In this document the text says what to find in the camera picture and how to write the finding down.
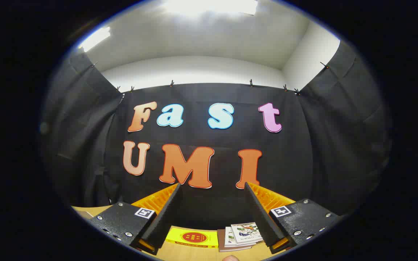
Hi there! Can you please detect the row of black cloth clips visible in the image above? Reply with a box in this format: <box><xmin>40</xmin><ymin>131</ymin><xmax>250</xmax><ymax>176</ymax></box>
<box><xmin>91</xmin><ymin>62</ymin><xmax>329</xmax><ymax>95</ymax></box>

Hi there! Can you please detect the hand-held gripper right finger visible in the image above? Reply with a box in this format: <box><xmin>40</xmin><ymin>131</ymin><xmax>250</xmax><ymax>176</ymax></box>
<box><xmin>244</xmin><ymin>182</ymin><xmax>341</xmax><ymax>254</ymax></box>

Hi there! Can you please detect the ceiling light panel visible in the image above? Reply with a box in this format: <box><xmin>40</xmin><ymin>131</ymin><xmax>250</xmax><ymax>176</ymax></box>
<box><xmin>162</xmin><ymin>0</ymin><xmax>258</xmax><ymax>16</ymax></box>
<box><xmin>78</xmin><ymin>26</ymin><xmax>111</xmax><ymax>52</ymax></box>

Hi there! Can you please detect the brown book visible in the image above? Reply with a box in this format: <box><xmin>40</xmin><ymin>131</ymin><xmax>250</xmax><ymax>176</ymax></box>
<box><xmin>217</xmin><ymin>228</ymin><xmax>257</xmax><ymax>252</ymax></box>

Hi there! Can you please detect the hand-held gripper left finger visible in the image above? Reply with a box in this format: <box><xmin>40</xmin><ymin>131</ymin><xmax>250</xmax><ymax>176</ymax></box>
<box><xmin>85</xmin><ymin>183</ymin><xmax>181</xmax><ymax>256</ymax></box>

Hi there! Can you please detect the white book with colourful print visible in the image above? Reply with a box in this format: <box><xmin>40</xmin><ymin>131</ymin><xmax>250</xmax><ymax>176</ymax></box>
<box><xmin>230</xmin><ymin>222</ymin><xmax>265</xmax><ymax>245</ymax></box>

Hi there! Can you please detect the yellow book with red circle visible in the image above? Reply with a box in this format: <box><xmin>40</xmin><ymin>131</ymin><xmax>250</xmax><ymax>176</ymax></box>
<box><xmin>165</xmin><ymin>226</ymin><xmax>219</xmax><ymax>249</ymax></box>

